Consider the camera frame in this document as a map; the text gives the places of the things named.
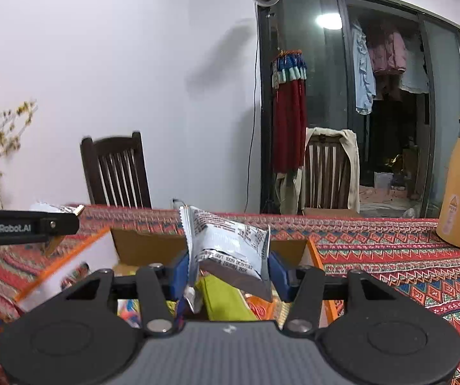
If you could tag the white silver snack packet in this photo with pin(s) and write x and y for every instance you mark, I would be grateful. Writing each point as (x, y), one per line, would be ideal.
(230, 240)

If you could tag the dark framed sliding glass door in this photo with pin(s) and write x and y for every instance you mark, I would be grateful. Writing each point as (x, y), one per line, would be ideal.
(446, 108)

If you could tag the pink hanging garment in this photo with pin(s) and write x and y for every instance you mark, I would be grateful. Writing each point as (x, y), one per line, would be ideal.
(388, 52)

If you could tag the white hanging garment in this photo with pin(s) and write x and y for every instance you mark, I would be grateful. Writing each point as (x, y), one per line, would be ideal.
(414, 76)

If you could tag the large green snack packet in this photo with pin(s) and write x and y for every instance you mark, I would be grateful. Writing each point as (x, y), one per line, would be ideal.
(222, 300)

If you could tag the dark wooden chair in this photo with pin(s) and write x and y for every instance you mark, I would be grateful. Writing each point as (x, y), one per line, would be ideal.
(115, 172)

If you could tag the wooden chair with cloth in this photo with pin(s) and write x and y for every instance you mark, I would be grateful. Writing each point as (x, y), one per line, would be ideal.
(352, 156)

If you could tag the light blue hanging garment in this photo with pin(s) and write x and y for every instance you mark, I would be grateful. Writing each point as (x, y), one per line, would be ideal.
(362, 76)

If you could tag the wooden chair with slats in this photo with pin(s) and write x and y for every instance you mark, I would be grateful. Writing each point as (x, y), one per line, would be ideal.
(326, 176)

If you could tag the orange cardboard box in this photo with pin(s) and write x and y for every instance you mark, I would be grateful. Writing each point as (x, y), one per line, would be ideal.
(141, 248)

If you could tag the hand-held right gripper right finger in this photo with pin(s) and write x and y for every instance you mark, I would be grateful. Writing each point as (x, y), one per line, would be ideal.
(280, 278)

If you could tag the silver gold-tipped snack packet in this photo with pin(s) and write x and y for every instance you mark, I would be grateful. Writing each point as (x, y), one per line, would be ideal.
(53, 207)

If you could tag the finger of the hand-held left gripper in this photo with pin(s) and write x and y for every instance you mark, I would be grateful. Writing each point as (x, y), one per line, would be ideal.
(63, 223)

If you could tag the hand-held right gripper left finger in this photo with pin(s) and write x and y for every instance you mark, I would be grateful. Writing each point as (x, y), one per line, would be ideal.
(180, 276)

